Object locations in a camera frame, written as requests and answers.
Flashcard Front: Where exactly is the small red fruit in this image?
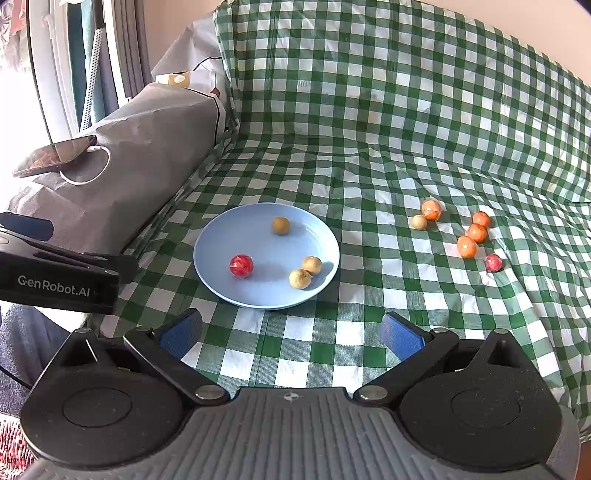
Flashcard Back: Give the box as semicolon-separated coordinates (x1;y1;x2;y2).
485;254;504;273

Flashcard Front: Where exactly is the patterned grey cushion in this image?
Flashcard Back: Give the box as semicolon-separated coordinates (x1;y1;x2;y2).
152;13;229;109

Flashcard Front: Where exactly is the green checkered tablecloth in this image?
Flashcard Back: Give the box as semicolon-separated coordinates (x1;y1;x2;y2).
94;1;590;435

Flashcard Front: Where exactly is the red wrapped fruit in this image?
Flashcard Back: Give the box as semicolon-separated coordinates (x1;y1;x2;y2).
229;254;253;279

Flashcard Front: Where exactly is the small orange fruit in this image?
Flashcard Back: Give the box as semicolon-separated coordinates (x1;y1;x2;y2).
472;211;491;229

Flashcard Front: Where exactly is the black smartphone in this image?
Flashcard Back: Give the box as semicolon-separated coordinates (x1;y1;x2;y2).
12;135;97;178

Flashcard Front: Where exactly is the light blue plate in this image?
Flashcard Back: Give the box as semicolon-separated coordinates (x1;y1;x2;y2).
193;203;341;310

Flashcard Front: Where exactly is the white charging cable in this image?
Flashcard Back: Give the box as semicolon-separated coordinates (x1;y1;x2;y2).
59;145;112;186

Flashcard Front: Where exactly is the large orange fruit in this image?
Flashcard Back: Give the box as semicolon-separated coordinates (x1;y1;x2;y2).
421;199;443;222

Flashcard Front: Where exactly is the grey sofa armrest cover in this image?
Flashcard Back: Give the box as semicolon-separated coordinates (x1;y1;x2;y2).
1;83;225;253

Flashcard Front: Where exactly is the beige longan fruit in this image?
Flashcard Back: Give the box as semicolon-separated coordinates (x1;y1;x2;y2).
301;256;322;276
411;215;429;231

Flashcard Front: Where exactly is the brown longan fruit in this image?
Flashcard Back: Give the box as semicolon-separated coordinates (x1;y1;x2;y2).
288;269;312;290
271;217;290;236

